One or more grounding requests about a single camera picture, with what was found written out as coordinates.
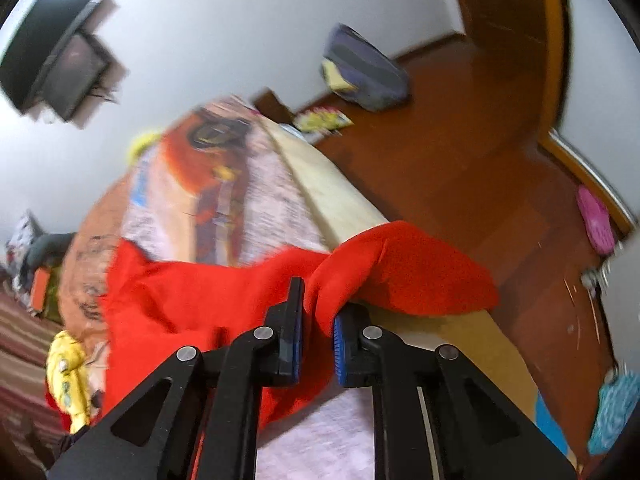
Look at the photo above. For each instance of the yellow-green round object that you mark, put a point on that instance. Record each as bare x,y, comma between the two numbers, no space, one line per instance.
142,142

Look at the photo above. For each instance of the newspaper and car printed blanket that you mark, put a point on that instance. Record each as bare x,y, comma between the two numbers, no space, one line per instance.
210,185

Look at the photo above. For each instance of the green box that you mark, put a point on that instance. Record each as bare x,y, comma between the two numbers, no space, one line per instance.
54,295

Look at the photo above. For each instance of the pink clog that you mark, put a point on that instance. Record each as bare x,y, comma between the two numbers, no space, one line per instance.
595,217

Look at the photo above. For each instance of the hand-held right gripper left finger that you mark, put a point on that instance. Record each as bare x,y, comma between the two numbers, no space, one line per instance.
297,340

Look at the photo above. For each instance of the large red garment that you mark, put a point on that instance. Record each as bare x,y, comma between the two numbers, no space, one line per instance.
200,300

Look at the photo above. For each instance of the orange box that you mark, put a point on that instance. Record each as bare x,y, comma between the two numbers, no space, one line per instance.
40,290

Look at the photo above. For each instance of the wooden bed headboard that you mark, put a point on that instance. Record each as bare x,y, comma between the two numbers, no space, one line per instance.
272,105

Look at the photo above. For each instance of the dark grey cloth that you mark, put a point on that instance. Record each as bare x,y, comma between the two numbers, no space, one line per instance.
50,245

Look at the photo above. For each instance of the cream fleece blanket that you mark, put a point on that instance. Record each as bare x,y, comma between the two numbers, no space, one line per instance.
340,200

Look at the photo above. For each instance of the yellow paper pad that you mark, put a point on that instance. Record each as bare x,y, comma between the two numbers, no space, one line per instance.
334,76

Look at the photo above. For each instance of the yellow garment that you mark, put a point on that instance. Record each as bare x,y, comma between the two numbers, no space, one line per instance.
65,365

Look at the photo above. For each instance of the wooden door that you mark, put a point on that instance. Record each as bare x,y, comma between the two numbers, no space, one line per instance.
510,20

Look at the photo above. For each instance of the colourful yellow packet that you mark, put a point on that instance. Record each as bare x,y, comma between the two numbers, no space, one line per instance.
320,121

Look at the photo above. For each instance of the white cabinet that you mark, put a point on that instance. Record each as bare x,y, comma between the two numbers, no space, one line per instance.
622,300

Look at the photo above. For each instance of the blue-grey bag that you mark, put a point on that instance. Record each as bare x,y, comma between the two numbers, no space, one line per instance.
365,70

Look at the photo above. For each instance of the brown striped curtain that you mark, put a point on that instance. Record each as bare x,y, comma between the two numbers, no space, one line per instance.
20,350

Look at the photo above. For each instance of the white patterned cloth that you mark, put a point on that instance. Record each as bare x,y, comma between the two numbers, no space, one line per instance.
22,235

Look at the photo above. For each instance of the teal patterned cloth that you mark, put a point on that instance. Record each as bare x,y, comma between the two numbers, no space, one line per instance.
612,410

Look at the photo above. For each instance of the large black wall monitor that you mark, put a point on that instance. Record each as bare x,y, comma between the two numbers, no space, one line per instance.
45,25

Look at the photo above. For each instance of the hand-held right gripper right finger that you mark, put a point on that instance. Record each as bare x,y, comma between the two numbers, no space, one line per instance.
340,350

